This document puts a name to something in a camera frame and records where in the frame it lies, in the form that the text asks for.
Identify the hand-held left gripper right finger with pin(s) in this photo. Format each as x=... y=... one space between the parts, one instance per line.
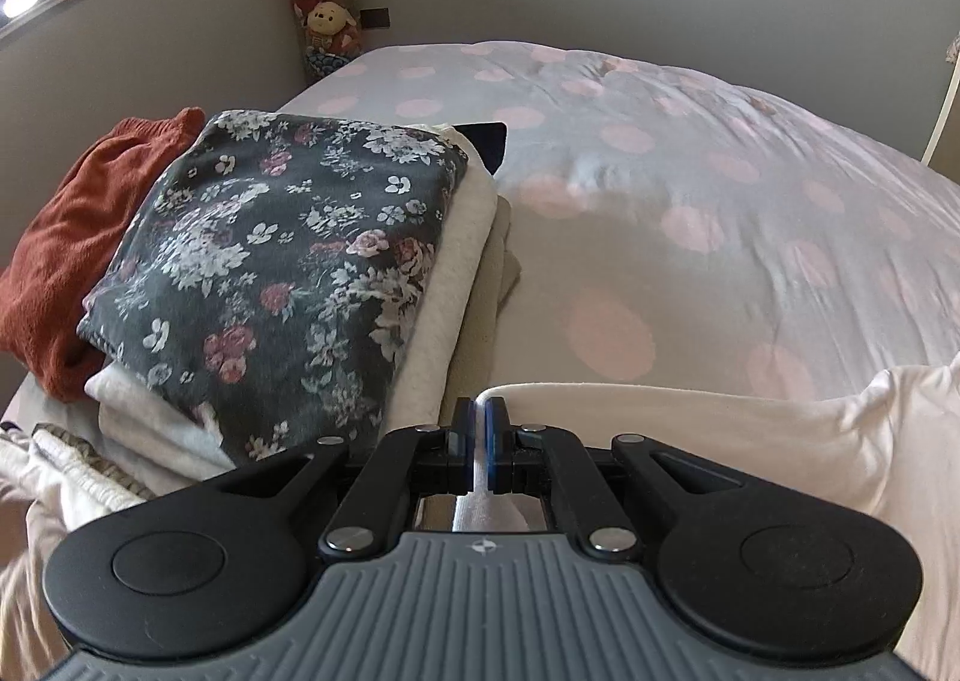
x=493 y=448

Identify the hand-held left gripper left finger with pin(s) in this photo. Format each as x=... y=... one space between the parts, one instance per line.
x=466 y=441

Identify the white sweatshirt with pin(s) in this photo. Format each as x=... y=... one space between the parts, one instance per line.
x=787 y=456

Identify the beige folded garment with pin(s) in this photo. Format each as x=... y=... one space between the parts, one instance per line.
x=504 y=261

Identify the cream folded garment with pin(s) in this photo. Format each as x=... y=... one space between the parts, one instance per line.
x=461 y=253

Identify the dark floral garment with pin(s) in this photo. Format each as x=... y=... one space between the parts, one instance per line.
x=285 y=261

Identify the black folded cloth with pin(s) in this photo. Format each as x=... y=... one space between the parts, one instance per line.
x=484 y=142

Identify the pink polka dot bed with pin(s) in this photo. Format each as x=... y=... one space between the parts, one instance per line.
x=675 y=201

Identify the cream knit garment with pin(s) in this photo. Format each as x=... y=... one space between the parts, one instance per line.
x=75 y=471

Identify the rust red garment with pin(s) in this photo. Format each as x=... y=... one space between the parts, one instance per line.
x=67 y=238

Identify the black wall socket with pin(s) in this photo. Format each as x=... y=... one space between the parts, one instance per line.
x=375 y=17

